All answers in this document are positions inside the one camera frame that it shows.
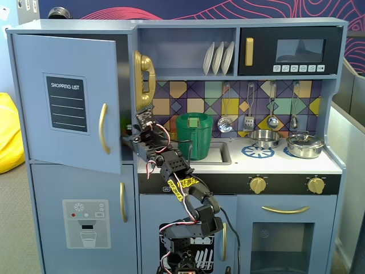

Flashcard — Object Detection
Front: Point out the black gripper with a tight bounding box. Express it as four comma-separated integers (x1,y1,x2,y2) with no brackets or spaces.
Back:
120,124,178,162

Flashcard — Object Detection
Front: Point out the blue shopping list cabinet door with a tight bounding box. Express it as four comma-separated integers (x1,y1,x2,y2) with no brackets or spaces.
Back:
11,33,122,175

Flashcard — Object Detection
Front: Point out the blue dishwasher print door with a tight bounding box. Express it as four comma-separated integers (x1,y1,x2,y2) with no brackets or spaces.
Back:
139,194,238,274

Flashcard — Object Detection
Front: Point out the blue ice dispenser cabinet door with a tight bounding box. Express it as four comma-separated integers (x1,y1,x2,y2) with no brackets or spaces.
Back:
30,163,135,274

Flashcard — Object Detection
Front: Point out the open steel toy pot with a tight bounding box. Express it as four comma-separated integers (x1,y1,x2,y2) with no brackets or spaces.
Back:
247,129,284,150

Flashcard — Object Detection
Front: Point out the blue oven door with window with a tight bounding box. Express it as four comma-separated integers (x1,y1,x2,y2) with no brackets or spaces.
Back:
236,194,339,274

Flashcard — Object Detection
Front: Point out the grey cabinet with stickers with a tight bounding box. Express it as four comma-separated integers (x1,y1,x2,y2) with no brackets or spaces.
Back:
16,0,39,25

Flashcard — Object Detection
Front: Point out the gold toy telephone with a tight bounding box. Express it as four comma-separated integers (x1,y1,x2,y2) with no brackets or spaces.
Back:
133,50,157,111

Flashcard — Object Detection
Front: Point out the green plastic pitcher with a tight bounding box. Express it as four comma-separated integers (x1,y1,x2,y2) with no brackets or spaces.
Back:
175,112,214,162

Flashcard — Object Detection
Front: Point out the grey toy sink basin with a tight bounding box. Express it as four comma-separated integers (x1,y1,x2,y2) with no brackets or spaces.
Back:
182,140,233,166

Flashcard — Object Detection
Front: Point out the steel slotted skimmer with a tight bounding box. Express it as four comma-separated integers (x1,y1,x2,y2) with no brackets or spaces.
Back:
217,82,234,134

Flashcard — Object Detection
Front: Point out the white toy plate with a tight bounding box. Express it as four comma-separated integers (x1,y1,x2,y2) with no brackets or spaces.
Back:
202,41,216,76
212,41,225,76
221,41,236,76

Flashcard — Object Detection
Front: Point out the steel toy spatula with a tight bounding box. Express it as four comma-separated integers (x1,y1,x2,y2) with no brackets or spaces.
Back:
242,82,256,133

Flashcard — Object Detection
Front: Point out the yellow beanbag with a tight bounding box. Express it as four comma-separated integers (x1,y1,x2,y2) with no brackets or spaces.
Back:
0,91,26,175

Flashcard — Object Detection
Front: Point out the gold oven knob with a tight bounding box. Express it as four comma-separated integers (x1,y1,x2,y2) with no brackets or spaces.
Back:
307,176,326,196
249,176,267,196

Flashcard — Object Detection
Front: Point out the blue wooden toy kitchen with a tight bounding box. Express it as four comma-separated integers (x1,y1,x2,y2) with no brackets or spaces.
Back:
5,17,350,274

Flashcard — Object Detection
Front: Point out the steel toy ladle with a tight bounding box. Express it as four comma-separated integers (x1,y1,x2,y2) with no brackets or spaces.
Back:
266,82,279,130

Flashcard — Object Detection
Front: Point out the black round object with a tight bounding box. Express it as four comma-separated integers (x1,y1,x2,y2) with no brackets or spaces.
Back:
47,7,72,21

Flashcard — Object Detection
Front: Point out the hanging silver spoon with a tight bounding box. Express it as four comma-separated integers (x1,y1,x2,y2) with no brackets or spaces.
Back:
290,82,301,129

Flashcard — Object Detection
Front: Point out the steel toy pot with lid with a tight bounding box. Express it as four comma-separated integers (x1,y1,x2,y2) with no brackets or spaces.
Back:
285,131,326,159

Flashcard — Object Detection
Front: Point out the black toy microwave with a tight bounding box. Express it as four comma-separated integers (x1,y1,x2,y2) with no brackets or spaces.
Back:
238,26,342,76

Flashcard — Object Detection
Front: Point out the light blue desk divider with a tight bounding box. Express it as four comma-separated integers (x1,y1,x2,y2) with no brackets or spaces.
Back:
327,99,365,259

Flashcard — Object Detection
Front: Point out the grey partition panel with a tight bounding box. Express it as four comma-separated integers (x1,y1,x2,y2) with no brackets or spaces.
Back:
340,58,365,111

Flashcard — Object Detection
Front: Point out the small wrist camera board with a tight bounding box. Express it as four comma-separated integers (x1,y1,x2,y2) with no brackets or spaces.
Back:
134,109,157,129

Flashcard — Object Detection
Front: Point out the thin black camera wire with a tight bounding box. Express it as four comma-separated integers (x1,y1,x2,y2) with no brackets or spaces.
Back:
170,139,195,161

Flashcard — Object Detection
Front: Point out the thick black cable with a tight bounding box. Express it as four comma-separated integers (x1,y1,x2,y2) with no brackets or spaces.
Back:
218,208,242,274

